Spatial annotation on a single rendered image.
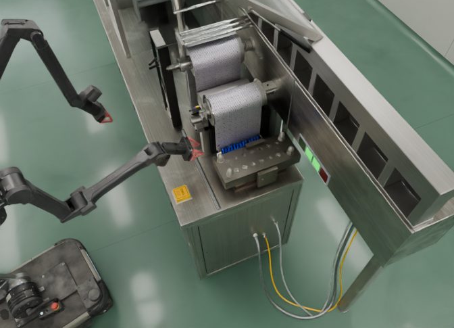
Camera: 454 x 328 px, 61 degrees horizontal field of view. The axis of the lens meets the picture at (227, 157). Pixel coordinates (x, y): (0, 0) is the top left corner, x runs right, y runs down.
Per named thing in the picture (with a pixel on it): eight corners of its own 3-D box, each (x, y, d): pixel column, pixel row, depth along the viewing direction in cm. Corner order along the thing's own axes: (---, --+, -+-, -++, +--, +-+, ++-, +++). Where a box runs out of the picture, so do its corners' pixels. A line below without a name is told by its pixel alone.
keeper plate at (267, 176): (256, 184, 192) (257, 172, 183) (274, 178, 194) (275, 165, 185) (258, 189, 190) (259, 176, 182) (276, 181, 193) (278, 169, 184)
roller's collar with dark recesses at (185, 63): (177, 66, 186) (175, 55, 181) (188, 63, 187) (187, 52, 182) (182, 74, 182) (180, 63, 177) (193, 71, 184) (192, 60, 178)
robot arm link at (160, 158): (158, 157, 166) (148, 143, 169) (149, 174, 173) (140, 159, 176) (180, 151, 174) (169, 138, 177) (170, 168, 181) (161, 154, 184)
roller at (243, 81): (197, 105, 197) (195, 87, 187) (243, 90, 202) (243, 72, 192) (206, 121, 190) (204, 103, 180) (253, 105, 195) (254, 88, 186)
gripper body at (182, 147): (188, 161, 180) (173, 161, 176) (180, 145, 186) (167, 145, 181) (193, 152, 176) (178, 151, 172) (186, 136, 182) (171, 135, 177)
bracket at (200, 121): (196, 151, 206) (190, 112, 181) (207, 147, 207) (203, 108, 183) (200, 158, 203) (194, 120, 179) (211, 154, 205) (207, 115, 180)
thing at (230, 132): (216, 149, 191) (214, 125, 176) (259, 134, 196) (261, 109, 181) (216, 150, 191) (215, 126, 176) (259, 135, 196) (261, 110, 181)
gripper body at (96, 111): (98, 101, 198) (88, 95, 192) (107, 113, 193) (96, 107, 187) (90, 110, 199) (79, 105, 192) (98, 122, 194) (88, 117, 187)
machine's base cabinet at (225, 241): (113, 56, 392) (86, -26, 322) (173, 40, 405) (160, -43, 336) (200, 285, 254) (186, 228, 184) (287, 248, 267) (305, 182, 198)
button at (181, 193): (172, 191, 192) (171, 189, 190) (186, 186, 193) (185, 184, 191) (177, 203, 188) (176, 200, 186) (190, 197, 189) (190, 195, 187)
